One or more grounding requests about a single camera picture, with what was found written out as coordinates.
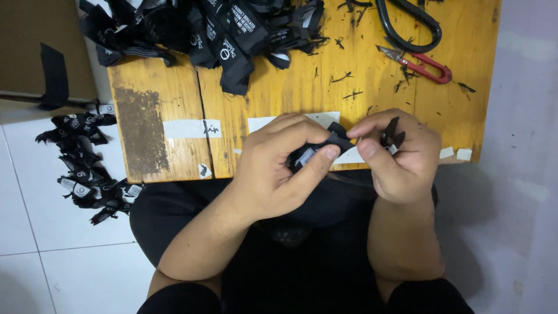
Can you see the person's left hand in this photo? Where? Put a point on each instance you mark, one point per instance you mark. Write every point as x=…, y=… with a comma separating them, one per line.
x=270, y=174

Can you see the person's right hand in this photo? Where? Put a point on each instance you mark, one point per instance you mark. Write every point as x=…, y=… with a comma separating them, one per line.
x=409, y=170

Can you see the black thread snips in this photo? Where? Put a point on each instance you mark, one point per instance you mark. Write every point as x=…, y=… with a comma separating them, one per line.
x=391, y=133

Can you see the black fabric label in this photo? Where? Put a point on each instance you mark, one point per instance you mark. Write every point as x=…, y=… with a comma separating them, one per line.
x=338, y=139

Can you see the small white tape square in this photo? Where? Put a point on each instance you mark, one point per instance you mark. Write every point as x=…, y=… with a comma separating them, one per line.
x=446, y=152
x=464, y=154

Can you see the long white tape strip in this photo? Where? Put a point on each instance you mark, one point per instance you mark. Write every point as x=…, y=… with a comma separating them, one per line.
x=261, y=122

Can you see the small torn white tape piece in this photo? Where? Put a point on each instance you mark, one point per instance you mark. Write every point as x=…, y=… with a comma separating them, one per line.
x=204, y=171

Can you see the white tape strip with scribble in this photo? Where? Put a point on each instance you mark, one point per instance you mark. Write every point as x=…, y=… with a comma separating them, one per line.
x=187, y=129

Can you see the person's black clothing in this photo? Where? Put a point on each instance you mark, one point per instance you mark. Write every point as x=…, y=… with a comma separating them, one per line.
x=314, y=261

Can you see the red thread snips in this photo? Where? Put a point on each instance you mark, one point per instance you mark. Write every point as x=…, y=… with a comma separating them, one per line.
x=425, y=67

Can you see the pile of black fabric labels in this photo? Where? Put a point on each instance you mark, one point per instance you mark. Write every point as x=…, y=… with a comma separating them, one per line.
x=226, y=35

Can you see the heap of trimmed black labels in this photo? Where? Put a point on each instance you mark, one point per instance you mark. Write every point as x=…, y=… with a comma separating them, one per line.
x=87, y=170

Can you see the black fabric strip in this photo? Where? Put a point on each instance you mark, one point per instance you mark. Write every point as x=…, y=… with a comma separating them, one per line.
x=54, y=74

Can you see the brown cardboard box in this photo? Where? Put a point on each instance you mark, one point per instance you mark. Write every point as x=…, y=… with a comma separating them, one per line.
x=26, y=48

